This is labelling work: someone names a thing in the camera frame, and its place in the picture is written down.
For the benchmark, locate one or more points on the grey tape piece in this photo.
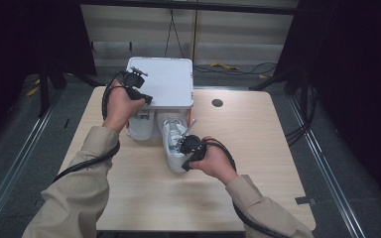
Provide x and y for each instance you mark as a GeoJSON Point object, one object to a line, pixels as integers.
{"type": "Point", "coordinates": [305, 200]}

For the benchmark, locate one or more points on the white sneaker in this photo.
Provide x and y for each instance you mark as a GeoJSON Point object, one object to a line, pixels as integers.
{"type": "Point", "coordinates": [172, 155]}
{"type": "Point", "coordinates": [140, 127]}

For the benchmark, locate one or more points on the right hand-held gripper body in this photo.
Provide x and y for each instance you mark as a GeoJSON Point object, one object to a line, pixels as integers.
{"type": "Point", "coordinates": [191, 145]}

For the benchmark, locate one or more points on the yellow floor object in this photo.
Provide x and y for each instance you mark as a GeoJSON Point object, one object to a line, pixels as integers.
{"type": "Point", "coordinates": [224, 66]}

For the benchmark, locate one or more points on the metal floor rail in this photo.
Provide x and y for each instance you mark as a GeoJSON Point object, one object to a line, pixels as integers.
{"type": "Point", "coordinates": [324, 165]}
{"type": "Point", "coordinates": [11, 168]}

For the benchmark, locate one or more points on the person's right hand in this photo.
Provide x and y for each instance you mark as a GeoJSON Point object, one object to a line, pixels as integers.
{"type": "Point", "coordinates": [215, 162]}

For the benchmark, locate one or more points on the white shoe box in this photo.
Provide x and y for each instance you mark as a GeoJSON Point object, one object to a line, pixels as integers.
{"type": "Point", "coordinates": [168, 82]}

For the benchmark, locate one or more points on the person's left hand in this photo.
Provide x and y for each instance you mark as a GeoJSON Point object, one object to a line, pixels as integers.
{"type": "Point", "coordinates": [120, 107]}

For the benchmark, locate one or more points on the black stand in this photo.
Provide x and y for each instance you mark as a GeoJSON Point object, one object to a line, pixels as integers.
{"type": "Point", "coordinates": [44, 89]}

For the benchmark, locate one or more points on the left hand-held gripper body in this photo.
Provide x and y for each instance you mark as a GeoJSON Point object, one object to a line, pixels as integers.
{"type": "Point", "coordinates": [133, 79]}

